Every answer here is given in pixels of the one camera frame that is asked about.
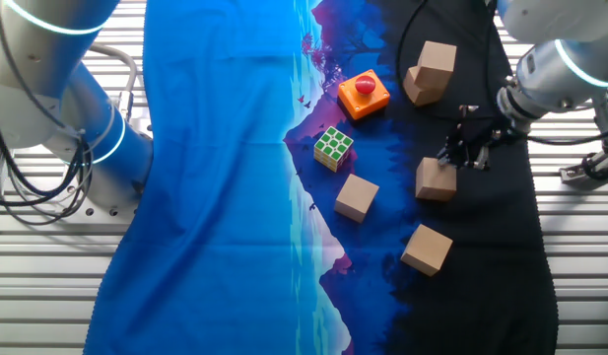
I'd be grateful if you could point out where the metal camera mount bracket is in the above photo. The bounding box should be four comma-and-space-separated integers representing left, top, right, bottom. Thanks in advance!
559, 147, 608, 186

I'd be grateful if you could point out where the black base cable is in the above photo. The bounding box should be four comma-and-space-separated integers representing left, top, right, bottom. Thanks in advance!
0, 88, 93, 208
0, 147, 94, 228

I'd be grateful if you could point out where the grey cable with metal connector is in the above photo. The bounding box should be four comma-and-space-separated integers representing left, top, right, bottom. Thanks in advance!
84, 42, 139, 122

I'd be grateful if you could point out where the plain wooden cube block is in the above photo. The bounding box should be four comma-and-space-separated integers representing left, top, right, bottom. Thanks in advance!
414, 40, 458, 91
414, 156, 458, 203
402, 66, 445, 108
333, 173, 380, 224
400, 224, 454, 278

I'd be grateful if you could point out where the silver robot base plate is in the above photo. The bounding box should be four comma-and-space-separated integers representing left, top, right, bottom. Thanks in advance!
46, 162, 155, 233

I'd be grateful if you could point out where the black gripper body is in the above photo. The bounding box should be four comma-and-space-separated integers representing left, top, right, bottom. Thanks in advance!
448, 104, 514, 152

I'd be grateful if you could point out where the green faced puzzle cube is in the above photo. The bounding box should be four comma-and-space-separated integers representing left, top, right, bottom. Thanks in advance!
312, 125, 355, 174

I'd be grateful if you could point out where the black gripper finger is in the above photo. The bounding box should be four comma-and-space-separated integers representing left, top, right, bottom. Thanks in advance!
435, 135, 457, 168
468, 142, 493, 172

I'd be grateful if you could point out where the blue black landscape cloth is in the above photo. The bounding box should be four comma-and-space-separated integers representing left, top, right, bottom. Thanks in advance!
83, 0, 560, 355

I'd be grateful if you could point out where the orange box with red button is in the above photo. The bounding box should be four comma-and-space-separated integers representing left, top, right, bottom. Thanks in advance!
337, 69, 391, 121

